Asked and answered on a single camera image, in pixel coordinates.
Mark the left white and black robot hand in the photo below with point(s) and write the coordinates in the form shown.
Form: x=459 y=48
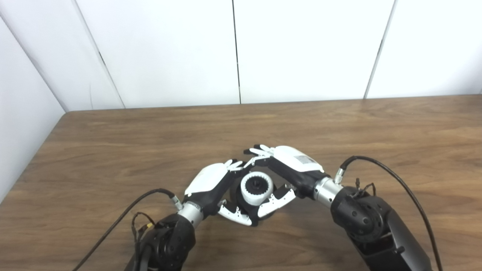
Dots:
x=209 y=182

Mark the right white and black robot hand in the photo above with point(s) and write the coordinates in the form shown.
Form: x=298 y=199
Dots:
x=297 y=165

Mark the round black plastic part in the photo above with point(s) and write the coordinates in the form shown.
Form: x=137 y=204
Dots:
x=244 y=209

